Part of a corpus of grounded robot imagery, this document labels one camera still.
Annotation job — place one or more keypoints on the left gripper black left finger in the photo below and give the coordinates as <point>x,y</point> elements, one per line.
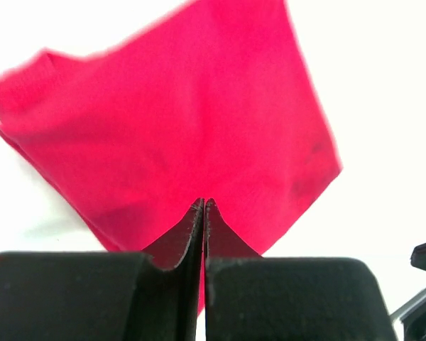
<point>141,295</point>

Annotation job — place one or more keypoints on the pink t shirt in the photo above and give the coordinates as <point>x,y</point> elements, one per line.
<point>214,102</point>

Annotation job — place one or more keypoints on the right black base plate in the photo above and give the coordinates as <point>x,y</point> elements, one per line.
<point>409,321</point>

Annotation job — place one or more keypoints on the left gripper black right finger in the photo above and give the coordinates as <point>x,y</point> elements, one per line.
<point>249,297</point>

